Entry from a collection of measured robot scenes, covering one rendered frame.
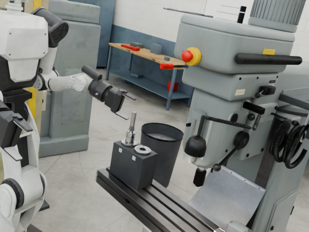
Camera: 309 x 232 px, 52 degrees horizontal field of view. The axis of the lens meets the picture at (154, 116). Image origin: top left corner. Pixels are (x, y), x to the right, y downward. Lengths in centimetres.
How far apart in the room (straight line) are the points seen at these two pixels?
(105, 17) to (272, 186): 734
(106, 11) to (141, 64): 166
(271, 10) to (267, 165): 73
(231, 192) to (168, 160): 172
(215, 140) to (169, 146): 209
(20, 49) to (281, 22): 102
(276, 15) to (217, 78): 38
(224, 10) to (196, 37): 536
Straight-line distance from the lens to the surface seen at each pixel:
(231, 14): 634
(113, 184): 172
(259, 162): 168
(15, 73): 137
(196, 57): 106
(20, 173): 150
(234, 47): 104
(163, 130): 370
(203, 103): 124
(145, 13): 791
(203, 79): 119
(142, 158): 160
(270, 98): 142
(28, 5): 260
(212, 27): 106
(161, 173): 347
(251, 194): 172
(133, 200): 162
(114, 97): 141
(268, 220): 183
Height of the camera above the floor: 190
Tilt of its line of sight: 19 degrees down
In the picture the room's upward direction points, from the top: 11 degrees clockwise
